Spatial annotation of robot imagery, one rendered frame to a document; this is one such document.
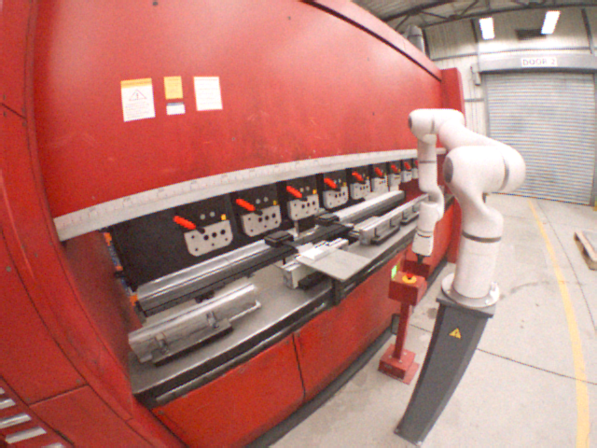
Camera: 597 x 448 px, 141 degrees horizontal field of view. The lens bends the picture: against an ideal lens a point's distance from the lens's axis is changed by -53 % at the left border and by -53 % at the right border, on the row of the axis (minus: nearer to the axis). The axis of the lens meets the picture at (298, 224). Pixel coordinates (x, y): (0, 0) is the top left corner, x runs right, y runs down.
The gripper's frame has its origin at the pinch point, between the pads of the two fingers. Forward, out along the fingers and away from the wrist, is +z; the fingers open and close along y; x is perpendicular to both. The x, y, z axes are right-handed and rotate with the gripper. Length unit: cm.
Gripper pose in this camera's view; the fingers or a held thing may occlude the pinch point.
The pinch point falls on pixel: (420, 260)
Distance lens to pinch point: 126.0
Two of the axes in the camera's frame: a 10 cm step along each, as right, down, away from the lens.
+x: 7.0, -2.9, 6.5
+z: 0.6, 9.3, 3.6
